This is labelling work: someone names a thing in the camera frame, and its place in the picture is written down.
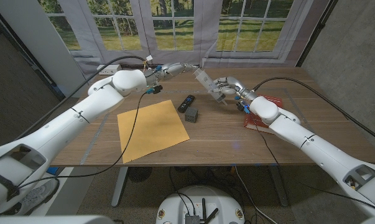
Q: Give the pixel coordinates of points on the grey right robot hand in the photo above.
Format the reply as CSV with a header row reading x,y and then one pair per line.
x,y
235,84

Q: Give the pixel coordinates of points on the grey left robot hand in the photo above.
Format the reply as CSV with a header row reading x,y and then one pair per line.
x,y
171,70

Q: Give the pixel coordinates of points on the clear plastic syringe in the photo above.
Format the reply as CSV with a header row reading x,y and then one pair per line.
x,y
206,81

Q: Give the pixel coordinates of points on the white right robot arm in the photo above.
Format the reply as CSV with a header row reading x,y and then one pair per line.
x,y
314,149

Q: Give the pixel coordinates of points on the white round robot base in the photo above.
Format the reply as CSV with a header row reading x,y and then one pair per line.
x,y
206,199

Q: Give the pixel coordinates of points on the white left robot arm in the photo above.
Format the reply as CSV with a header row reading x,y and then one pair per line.
x,y
66,124

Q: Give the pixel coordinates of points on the black TV remote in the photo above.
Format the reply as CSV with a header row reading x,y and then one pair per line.
x,y
186,103

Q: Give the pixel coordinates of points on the grey lattice block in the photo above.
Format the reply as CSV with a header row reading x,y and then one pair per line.
x,y
191,114

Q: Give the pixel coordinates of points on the yellow manila envelope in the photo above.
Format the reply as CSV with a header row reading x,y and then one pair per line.
x,y
153,130

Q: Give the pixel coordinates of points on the printed window backdrop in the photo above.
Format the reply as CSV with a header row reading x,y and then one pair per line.
x,y
174,31

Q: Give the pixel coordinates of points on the red hardcover book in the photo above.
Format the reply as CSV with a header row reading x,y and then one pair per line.
x,y
272,101

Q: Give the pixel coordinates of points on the white power strip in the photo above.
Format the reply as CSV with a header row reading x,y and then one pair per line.
x,y
112,68

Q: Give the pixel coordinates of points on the black backdrop stand pole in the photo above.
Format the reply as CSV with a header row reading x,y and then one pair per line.
x,y
321,26

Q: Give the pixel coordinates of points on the black round floor disc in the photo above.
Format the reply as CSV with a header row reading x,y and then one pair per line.
x,y
140,174

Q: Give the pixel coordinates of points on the white table leg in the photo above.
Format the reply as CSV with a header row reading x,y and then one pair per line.
x,y
117,196
280,193

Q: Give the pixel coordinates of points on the black antenna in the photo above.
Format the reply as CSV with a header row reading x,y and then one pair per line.
x,y
203,208
212,214

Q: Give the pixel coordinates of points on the white column panel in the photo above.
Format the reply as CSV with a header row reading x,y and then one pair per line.
x,y
41,40

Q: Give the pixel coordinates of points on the small grey radio box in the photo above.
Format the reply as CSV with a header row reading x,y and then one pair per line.
x,y
191,219

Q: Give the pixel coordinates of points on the blue floor object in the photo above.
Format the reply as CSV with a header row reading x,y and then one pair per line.
x,y
52,170

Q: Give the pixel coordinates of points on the white floor mat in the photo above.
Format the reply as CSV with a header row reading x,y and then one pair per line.
x,y
66,196

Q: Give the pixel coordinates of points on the grey sneaker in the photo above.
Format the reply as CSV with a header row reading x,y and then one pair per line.
x,y
36,197

